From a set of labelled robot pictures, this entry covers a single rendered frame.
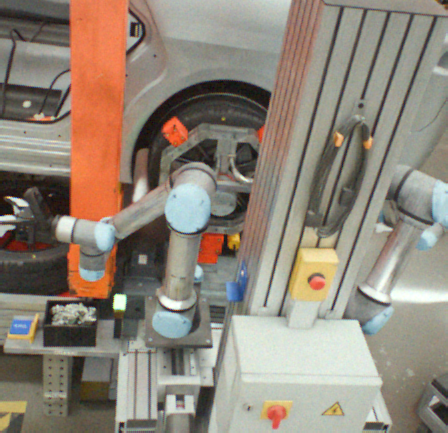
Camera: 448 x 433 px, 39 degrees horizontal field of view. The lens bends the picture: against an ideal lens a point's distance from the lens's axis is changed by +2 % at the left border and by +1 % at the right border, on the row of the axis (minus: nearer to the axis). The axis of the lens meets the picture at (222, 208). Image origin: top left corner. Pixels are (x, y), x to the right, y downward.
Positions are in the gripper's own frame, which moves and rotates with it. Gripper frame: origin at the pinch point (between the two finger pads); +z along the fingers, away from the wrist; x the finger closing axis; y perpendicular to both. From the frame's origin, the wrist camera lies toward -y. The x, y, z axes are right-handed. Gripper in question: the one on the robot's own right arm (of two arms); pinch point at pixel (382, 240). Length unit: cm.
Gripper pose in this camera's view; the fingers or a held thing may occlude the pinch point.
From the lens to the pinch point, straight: 267.2
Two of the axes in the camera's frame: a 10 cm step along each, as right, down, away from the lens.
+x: 6.0, 7.9, 1.0
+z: -5.3, 3.0, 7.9
